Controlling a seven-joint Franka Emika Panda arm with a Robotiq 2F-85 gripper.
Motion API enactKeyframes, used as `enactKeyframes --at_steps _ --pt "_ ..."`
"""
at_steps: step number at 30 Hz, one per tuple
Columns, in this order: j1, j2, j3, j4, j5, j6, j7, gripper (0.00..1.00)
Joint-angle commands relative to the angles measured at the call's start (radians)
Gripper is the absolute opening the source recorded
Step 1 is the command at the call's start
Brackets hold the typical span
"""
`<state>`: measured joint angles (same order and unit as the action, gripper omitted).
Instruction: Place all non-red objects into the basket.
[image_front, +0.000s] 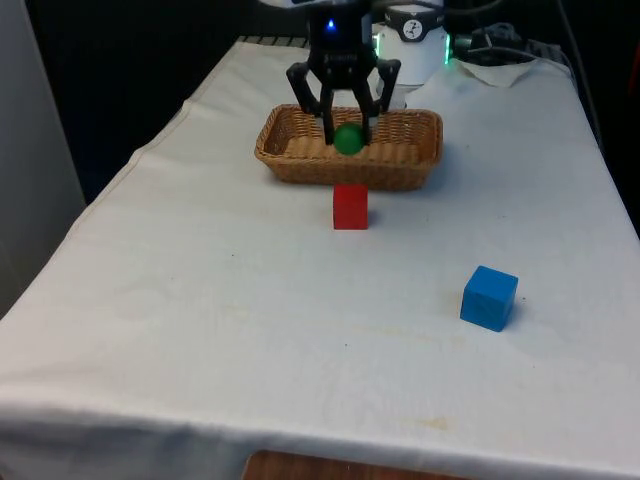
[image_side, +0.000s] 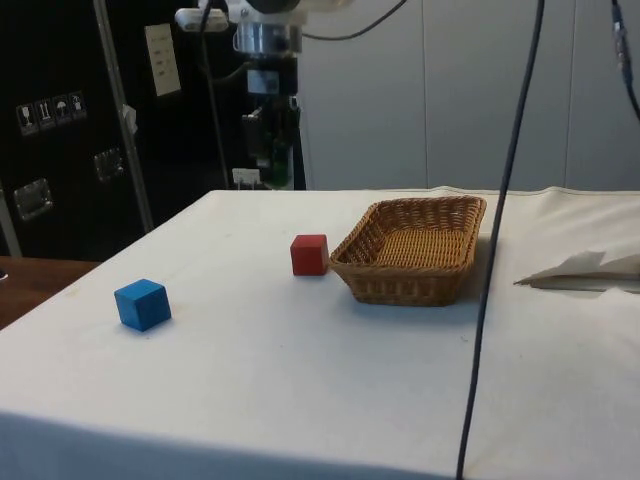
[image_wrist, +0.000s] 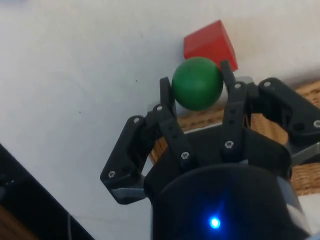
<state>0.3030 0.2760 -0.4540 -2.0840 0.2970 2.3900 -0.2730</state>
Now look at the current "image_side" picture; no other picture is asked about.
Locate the black cabinet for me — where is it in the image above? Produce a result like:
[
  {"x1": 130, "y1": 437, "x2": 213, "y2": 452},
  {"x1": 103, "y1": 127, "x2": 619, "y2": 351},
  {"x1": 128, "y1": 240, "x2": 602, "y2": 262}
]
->
[{"x1": 0, "y1": 0, "x2": 307, "y2": 262}]

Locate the red cube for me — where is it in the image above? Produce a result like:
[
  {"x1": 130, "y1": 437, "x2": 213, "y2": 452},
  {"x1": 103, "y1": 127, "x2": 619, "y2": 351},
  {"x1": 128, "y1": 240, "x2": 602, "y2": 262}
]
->
[{"x1": 290, "y1": 233, "x2": 331, "y2": 277}]

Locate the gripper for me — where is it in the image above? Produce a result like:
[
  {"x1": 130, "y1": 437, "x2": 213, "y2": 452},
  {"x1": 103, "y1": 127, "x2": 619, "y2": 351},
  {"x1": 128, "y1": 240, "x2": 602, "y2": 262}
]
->
[{"x1": 234, "y1": 23, "x2": 304, "y2": 115}]

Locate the black cable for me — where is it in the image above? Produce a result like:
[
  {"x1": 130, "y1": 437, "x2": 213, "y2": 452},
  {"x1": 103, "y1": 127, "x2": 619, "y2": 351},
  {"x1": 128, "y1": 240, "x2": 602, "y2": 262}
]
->
[
  {"x1": 455, "y1": 0, "x2": 547, "y2": 480},
  {"x1": 610, "y1": 0, "x2": 640, "y2": 123},
  {"x1": 301, "y1": 0, "x2": 408, "y2": 42},
  {"x1": 198, "y1": 0, "x2": 233, "y2": 192}
]

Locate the blue cube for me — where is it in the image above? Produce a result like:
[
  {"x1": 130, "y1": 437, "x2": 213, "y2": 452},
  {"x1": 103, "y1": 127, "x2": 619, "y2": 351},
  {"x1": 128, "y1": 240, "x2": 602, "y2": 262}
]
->
[{"x1": 113, "y1": 277, "x2": 173, "y2": 333}]

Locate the wicker basket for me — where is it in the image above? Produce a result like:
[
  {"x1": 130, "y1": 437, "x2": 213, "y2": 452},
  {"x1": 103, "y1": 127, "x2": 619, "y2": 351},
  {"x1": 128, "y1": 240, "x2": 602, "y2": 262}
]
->
[{"x1": 329, "y1": 194, "x2": 489, "y2": 308}]

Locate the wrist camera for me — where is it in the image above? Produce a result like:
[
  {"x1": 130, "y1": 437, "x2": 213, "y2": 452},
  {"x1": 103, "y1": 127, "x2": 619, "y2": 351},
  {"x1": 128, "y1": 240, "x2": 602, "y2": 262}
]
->
[{"x1": 174, "y1": 8, "x2": 231, "y2": 33}]

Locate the pale locker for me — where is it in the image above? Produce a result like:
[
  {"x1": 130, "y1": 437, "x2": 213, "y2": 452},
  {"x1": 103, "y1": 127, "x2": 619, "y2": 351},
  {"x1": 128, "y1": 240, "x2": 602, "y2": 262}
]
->
[{"x1": 298, "y1": 0, "x2": 427, "y2": 192}]

